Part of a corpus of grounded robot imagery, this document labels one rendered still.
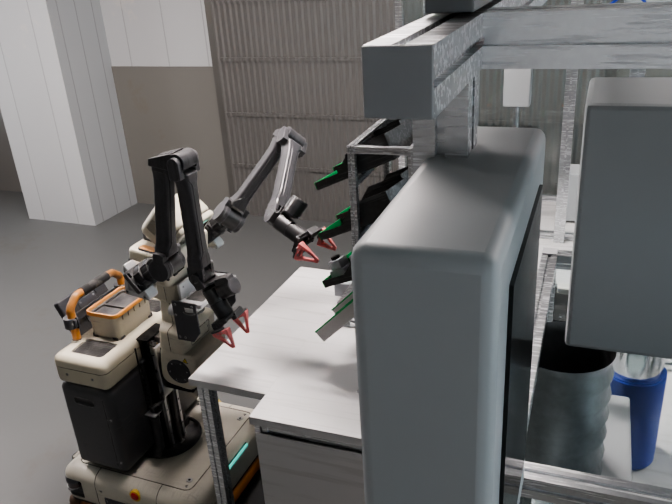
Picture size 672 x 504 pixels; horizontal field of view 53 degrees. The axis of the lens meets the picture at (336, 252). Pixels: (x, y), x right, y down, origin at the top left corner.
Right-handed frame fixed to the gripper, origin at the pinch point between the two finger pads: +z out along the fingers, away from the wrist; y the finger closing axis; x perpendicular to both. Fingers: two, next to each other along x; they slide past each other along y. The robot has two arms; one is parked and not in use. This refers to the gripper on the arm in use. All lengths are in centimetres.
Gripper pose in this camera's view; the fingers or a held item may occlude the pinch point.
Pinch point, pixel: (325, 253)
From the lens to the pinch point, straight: 214.7
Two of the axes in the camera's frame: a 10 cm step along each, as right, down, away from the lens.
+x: -2.6, 7.4, 6.2
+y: 5.7, -4.0, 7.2
